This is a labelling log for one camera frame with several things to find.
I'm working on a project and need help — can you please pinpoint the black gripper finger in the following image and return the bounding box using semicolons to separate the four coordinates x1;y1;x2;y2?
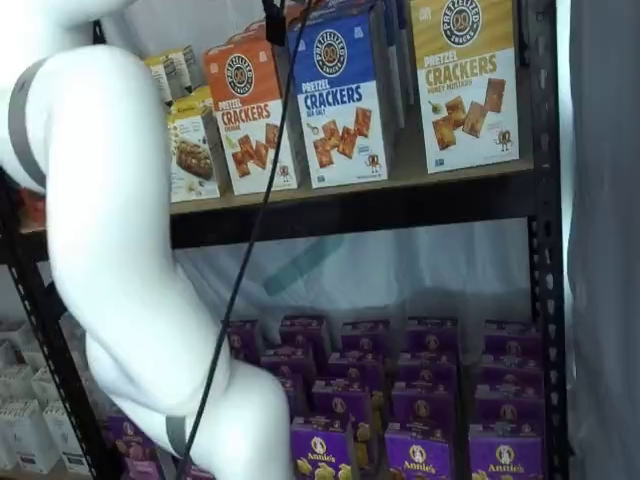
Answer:
263;0;290;44

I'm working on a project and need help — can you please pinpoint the orange pretzel crackers box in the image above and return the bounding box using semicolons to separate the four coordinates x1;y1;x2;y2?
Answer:
227;19;274;49
202;35;300;196

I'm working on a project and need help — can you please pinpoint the grey and white box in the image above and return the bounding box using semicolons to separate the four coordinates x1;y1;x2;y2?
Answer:
143;53;174;106
167;44;202;99

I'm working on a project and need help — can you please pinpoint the yellow granola bar box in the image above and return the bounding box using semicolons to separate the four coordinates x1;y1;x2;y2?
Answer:
167;85;214;121
167;107;221;204

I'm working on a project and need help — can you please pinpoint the yellow pretzel crackers box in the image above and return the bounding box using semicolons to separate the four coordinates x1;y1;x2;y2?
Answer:
409;0;521;175

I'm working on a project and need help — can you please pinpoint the wooden shelf board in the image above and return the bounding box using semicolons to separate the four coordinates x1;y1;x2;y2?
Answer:
169;162;535;216

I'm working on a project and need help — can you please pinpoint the purple Annie's snack box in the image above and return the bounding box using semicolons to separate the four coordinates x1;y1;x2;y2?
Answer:
483;319;542;351
468;433;545;480
474;385;545;439
107;413;164;480
327;351;386;384
479;348;544;391
259;347;317;384
384;425;465;480
277;374;301;416
340;319;391;354
397;351;460;391
279;315;331;351
407;317;459;354
312;379;386;426
290;417;376;480
392;387;464;431
222;319;264;364

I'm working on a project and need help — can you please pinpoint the white carton box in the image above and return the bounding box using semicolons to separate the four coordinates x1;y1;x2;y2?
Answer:
42;402;86;471
29;367;59;404
0;364;34;401
0;399;47;475

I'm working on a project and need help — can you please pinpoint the teal tape strip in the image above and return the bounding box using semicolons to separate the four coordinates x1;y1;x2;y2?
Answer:
263;235;347;300

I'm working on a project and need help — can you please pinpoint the red package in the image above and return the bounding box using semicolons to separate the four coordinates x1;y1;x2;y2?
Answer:
19;187;50;229

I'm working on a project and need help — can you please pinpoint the white fabric curtain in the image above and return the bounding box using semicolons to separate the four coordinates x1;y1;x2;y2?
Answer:
557;0;640;480

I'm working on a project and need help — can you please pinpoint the black cable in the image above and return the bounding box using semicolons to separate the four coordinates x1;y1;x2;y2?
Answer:
179;0;316;480

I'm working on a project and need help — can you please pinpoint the black metal shelf frame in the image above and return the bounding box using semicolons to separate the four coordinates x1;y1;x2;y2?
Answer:
0;0;571;480

